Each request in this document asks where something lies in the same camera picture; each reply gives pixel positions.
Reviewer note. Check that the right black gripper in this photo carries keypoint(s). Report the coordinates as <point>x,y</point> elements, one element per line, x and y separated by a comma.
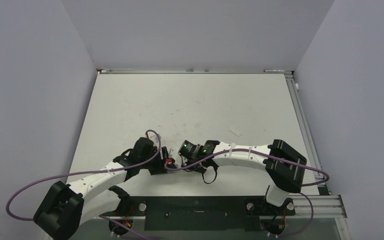
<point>202,169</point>

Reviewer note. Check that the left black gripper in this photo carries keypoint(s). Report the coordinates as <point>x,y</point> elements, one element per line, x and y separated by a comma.
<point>160,168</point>

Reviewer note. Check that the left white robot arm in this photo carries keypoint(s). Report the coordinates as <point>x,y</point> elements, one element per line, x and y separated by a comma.
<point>66,206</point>

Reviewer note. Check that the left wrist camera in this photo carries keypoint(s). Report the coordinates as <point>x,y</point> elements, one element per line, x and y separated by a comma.
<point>166,157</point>

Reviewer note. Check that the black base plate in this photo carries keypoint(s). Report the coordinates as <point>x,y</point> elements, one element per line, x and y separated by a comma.
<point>203,213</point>

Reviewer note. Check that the aluminium frame rail back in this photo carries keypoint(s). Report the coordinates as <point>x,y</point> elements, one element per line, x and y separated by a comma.
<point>192,71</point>

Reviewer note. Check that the aluminium frame rail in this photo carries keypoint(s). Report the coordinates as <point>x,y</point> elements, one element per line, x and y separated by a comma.
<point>334,207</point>
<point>192,71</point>

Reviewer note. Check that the aluminium frame rail right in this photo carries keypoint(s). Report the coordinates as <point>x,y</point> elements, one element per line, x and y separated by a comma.
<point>334,207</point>

